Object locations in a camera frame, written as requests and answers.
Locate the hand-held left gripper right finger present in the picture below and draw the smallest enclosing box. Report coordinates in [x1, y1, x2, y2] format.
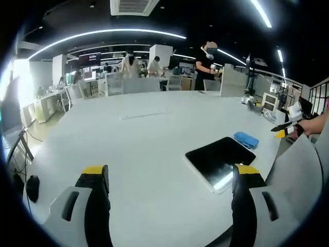
[230, 164, 301, 247]

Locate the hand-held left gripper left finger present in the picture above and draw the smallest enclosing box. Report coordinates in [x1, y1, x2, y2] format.
[42, 165, 114, 247]

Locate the blue cleaning cloth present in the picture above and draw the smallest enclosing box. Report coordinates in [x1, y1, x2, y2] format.
[233, 131, 260, 149]

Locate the black tablet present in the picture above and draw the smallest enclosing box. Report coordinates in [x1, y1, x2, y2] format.
[185, 136, 257, 194]

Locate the person's right hand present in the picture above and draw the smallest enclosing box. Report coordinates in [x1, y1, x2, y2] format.
[300, 115, 323, 136]

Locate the white and yellow device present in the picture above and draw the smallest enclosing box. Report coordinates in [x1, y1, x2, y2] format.
[241, 94, 264, 114]

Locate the grey office chair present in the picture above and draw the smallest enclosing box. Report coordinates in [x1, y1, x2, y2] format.
[264, 135, 324, 232]

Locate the black oval object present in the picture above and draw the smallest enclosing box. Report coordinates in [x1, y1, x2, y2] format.
[26, 174, 41, 203]

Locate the black tripod stand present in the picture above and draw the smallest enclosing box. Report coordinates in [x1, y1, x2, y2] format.
[245, 54, 258, 96]

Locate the grey partition panel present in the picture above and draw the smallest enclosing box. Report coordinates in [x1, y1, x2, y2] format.
[220, 64, 249, 98]

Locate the straight ceiling light strip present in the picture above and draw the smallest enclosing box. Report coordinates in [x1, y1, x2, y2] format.
[250, 0, 272, 28]

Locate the white office desk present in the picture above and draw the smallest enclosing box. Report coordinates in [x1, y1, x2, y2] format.
[22, 90, 70, 124]

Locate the black monitor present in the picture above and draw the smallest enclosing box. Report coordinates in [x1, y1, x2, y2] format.
[0, 84, 23, 134]

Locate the white mesh chair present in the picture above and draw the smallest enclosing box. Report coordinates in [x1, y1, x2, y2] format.
[106, 72, 123, 96]

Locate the curved ceiling light strip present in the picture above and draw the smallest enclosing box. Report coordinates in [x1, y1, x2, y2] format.
[28, 29, 187, 61]

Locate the ceiling air vent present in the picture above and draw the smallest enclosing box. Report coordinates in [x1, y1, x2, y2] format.
[109, 0, 150, 16]

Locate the dark wall screen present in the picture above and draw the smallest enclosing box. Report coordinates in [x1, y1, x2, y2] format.
[79, 53, 101, 66]

